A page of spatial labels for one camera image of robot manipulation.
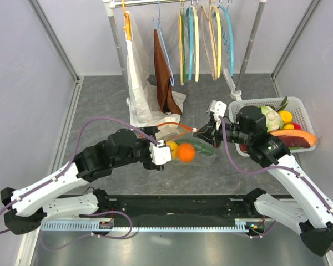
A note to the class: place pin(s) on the orange fruit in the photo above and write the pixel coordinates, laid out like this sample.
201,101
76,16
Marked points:
186,152

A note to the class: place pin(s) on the cream wooden hanger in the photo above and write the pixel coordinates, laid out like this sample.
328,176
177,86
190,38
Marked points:
196,41

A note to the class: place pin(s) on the brown cloth on hanger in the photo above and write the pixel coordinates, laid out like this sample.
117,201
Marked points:
162,74

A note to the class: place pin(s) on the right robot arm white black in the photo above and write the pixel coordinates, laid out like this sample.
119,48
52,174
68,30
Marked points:
313,220

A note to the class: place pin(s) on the yellow wooden hanger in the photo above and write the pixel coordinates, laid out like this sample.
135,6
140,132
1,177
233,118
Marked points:
180,28

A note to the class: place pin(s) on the small yellow fruit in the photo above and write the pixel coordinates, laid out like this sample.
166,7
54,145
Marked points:
286,116

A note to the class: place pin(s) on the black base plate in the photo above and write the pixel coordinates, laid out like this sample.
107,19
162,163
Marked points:
179,206

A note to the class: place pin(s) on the cauliflower with green leaves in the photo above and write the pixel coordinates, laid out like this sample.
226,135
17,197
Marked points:
273,119

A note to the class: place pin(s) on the yellow lemon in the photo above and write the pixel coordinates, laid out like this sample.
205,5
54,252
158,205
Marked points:
174,149

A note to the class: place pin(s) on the green hanger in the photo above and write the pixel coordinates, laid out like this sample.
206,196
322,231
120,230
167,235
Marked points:
183,48

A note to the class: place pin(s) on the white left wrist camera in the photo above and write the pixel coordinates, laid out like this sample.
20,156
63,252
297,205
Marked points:
160,153

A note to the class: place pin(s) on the white plastic food basket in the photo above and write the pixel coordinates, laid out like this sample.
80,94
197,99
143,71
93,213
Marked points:
293,105

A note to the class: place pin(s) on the clear zip top bag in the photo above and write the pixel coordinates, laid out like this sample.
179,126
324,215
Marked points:
171,131

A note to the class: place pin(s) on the orange hanger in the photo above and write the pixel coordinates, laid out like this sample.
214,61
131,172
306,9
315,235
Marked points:
126,22

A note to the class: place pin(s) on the light blue wire hanger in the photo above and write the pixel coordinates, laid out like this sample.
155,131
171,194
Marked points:
158,26

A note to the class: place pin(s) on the papaya slice orange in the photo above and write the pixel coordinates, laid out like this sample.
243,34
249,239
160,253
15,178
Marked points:
296,138

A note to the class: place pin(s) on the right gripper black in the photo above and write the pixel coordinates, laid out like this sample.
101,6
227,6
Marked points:
211,132

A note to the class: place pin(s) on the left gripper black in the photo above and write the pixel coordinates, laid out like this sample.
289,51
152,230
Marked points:
149,133

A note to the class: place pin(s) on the red pepper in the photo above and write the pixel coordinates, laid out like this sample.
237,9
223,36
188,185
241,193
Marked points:
295,126

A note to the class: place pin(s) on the green cucumber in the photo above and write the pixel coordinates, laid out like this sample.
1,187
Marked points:
200,147

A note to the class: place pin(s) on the grey clothes rack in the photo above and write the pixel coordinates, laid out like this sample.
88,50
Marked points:
234,87

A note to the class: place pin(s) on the teal plastic hanger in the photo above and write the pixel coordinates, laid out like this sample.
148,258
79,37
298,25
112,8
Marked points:
190,31

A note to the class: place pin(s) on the yellow slotted hanger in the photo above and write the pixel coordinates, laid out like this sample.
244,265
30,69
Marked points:
214,24

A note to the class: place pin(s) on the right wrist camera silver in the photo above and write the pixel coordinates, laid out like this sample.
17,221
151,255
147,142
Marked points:
216,109

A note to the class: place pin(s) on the red grapes bunch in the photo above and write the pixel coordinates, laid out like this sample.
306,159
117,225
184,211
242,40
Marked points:
243,148

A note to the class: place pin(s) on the white cloth on hanger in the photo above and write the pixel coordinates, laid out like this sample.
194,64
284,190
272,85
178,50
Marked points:
144,109

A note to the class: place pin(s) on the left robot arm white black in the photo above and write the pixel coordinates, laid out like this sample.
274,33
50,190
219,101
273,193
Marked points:
27,208

